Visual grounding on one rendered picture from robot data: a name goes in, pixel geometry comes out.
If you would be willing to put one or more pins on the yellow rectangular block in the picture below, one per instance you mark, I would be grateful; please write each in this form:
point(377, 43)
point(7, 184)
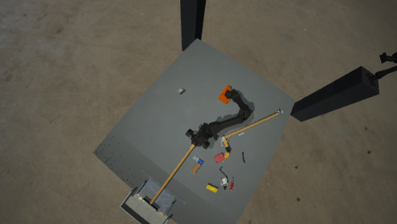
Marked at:
point(211, 188)

